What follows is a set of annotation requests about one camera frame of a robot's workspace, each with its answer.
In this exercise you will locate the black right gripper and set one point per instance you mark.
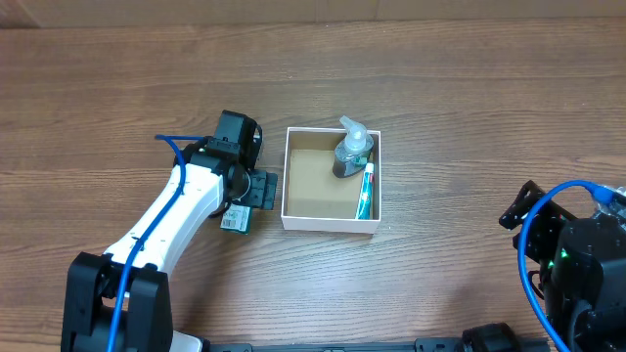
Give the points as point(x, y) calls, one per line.
point(530, 215)

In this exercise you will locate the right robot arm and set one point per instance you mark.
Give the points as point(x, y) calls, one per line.
point(572, 269)

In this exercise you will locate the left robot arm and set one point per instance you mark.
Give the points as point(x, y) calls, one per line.
point(119, 301)

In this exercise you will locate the clear soap pump bottle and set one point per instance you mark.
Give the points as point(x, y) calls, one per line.
point(353, 151)

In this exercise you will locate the green white floss packet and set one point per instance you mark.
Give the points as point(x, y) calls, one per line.
point(237, 219)

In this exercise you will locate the white cardboard box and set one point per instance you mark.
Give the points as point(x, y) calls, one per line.
point(313, 198)

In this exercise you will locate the teal toothpaste tube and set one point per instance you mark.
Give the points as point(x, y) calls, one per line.
point(364, 205)

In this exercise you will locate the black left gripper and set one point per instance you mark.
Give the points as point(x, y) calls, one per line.
point(264, 191)

